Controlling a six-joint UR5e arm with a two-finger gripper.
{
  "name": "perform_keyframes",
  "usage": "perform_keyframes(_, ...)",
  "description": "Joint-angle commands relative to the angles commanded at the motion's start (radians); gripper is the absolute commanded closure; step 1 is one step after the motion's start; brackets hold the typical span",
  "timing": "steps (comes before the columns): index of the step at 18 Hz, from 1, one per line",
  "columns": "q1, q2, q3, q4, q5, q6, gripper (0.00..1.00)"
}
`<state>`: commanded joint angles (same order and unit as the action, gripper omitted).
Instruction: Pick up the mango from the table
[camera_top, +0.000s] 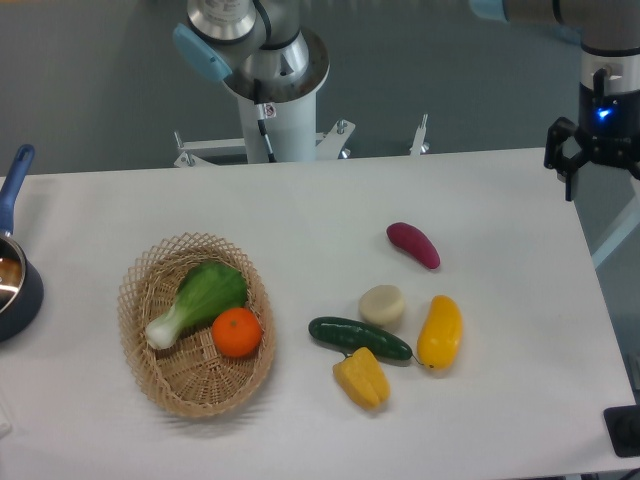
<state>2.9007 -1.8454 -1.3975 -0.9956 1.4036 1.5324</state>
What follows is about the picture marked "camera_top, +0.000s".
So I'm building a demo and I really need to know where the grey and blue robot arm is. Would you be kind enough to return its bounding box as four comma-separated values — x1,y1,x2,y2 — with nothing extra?
172,1,639,201

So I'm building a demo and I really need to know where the woven wicker basket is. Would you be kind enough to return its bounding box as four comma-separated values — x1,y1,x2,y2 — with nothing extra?
118,233,276,418

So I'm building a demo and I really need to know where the black cable on pedestal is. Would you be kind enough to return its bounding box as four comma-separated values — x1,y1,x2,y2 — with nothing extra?
251,77,278,164

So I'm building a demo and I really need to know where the orange tangerine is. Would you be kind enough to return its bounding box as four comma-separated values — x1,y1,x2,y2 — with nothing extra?
211,307,263,358

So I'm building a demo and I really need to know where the yellow mango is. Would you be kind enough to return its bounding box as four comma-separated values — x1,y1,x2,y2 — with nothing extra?
416,295,464,370

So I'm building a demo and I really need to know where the green bok choy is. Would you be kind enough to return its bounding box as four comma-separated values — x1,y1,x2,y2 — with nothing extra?
145,261,248,350

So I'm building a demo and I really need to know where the blue saucepan with handle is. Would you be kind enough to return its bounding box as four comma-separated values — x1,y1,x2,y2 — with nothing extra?
1,144,44,342

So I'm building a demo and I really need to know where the yellow bell pepper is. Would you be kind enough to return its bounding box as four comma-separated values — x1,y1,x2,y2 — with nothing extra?
332,347,391,410

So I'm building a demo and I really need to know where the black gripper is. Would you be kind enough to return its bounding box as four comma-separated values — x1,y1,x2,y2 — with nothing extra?
543,85,639,201

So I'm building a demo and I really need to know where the black device at table edge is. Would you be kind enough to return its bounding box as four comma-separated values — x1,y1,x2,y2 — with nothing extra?
603,405,640,458

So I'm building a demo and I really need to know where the white metal base frame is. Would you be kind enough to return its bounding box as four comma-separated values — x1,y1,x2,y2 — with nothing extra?
174,113,430,167

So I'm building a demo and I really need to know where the white frame leg right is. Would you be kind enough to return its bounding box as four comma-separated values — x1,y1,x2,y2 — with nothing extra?
591,179,639,270

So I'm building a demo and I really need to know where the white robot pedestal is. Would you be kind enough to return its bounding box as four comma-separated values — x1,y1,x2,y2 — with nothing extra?
224,27,330,164

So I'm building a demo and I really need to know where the dark green cucumber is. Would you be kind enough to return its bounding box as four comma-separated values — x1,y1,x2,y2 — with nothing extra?
308,316,413,362

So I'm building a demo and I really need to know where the purple sweet potato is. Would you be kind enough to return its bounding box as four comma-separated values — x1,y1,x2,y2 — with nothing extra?
386,222,441,270

